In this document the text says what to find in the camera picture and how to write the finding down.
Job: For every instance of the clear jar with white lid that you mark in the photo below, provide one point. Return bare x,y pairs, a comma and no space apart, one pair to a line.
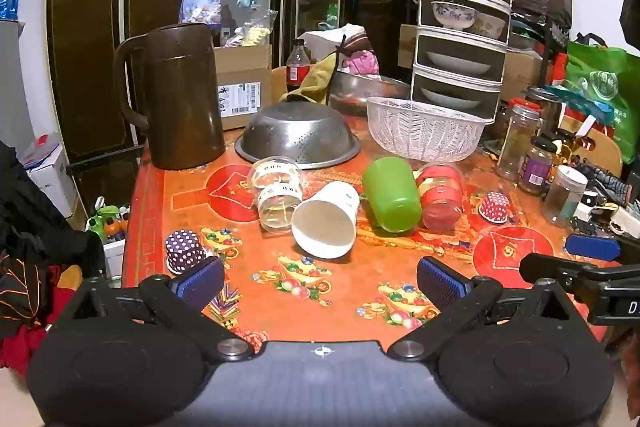
562,197

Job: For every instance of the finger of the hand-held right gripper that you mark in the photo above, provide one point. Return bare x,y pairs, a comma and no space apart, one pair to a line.
592,247
547,268

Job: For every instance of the green plastic cup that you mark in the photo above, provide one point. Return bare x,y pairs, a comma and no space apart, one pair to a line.
390,194

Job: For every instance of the steel colander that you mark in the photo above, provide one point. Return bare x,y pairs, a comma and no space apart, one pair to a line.
295,132

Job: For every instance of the red clear plastic cup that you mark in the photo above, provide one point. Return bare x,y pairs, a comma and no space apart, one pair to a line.
441,202

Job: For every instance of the green shopping bag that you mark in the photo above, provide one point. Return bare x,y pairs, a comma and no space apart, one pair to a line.
605,82

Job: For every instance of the cola bottle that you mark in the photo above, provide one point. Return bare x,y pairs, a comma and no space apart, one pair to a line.
297,67

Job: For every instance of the tiered white dish rack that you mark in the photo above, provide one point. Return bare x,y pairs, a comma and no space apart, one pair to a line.
502,7

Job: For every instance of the steel bowl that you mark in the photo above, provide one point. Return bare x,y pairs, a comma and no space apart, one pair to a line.
360,92

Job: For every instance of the purple polka dot cup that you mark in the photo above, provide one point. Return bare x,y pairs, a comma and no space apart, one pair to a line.
182,249

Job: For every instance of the box of small bottles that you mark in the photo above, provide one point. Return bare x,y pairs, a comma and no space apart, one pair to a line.
110,227

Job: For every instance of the plain cardboard box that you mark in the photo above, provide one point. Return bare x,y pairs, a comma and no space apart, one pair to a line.
522,74

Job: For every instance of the dark mirrored wardrobe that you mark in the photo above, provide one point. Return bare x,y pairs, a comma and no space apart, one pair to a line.
95,32

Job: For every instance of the jar with purple label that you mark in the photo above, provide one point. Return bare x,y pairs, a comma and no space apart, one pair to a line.
536,167

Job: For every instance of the white paper cup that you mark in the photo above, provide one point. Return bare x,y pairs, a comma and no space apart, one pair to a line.
325,217

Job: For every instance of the dark glass jar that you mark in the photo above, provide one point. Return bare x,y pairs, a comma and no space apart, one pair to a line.
547,104

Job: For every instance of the red polka dot cup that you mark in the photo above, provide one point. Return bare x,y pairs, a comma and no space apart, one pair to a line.
495,207

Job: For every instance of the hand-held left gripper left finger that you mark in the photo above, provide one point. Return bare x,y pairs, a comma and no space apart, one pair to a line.
200,281

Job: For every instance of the clear bag of yellow snacks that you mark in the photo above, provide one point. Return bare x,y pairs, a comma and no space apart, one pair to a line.
252,32

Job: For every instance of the dark clothing pile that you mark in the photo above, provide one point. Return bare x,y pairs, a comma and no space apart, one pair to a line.
30,227

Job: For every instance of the brown patterned bowl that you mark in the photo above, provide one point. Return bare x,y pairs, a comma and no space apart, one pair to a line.
492,26

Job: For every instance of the brown plastic pitcher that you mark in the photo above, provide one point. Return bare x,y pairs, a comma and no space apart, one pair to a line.
182,107

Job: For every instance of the pink cloth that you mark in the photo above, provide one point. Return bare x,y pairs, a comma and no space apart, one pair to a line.
362,63

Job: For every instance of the cardboard box with label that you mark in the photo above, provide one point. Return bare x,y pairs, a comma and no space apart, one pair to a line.
245,72

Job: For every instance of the yellow-green cloth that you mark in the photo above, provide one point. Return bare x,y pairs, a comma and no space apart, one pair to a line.
315,82

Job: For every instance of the white plastic basket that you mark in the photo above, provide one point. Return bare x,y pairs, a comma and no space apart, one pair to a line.
420,132

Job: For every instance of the white plate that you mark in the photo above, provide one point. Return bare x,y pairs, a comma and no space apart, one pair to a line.
457,63
450,99

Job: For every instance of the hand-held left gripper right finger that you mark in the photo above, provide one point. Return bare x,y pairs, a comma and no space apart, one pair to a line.
442,282

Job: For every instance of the red printed tablecloth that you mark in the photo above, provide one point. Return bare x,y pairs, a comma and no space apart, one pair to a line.
350,292

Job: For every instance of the floral ceramic bowl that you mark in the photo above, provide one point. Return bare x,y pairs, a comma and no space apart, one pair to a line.
452,14

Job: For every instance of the white carton box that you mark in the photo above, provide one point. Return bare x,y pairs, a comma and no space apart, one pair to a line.
52,177

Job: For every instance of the wooden chair back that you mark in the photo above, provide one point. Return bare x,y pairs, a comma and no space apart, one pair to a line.
602,149

